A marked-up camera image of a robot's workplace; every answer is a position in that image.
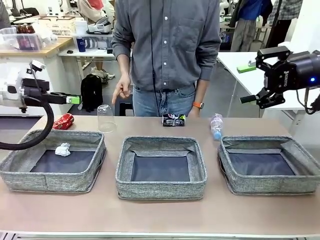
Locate white cylinder container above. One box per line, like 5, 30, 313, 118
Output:
74, 19, 89, 36

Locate shoes on floor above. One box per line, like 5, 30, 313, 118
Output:
89, 66, 117, 81

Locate clear plastic water bottle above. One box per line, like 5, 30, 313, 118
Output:
210, 113, 224, 141

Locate white paper ball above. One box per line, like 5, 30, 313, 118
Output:
54, 142, 72, 158

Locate crushed red soda can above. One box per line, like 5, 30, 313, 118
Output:
52, 112, 76, 130

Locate clear plastic cup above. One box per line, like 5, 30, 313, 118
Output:
96, 104, 119, 134

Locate person in plaid shirt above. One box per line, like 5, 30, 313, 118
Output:
264, 0, 305, 51

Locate crushed black soda can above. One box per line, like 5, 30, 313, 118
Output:
162, 113, 187, 128

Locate person's left hand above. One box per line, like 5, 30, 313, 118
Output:
187, 106, 201, 119

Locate grey fabric basket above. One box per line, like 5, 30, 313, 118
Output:
115, 136, 209, 201
216, 135, 317, 196
0, 129, 108, 193

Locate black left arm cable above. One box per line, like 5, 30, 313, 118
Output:
0, 101, 55, 151

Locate person in beige jacket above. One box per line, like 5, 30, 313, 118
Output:
77, 0, 116, 25

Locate person's right forearm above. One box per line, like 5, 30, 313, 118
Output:
116, 53, 133, 77

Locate white table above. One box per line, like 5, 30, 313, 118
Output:
216, 51, 320, 137

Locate white desk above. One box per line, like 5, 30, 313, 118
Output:
58, 46, 117, 83

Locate person in grey shirt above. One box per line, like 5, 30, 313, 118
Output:
111, 0, 222, 118

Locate white and black device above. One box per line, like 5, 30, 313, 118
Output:
86, 17, 111, 35

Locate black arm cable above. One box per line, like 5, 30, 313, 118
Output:
296, 88, 320, 116
0, 101, 55, 151

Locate person's right hand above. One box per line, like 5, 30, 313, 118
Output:
111, 74, 133, 106

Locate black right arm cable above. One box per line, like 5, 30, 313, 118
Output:
296, 88, 320, 116

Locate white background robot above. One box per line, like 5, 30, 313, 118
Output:
218, 0, 236, 16

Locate black backpack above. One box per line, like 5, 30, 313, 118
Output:
80, 73, 104, 112

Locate thin black neck cord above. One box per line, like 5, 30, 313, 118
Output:
150, 0, 157, 91

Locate white slatted crate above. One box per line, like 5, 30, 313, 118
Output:
38, 16, 77, 38

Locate wooden top table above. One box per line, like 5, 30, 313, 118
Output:
0, 36, 76, 58

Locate blue bottle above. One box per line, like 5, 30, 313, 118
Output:
76, 36, 88, 53

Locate person's left forearm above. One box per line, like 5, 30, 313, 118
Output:
193, 78, 210, 105

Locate striped container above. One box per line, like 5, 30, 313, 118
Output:
84, 37, 101, 50

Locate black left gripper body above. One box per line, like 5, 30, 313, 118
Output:
21, 78, 52, 107

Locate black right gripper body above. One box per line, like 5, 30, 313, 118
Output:
264, 51, 316, 92

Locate clear plastic storage box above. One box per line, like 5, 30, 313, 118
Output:
0, 26, 59, 52

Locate person in blue jacket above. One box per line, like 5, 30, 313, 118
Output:
228, 0, 274, 53

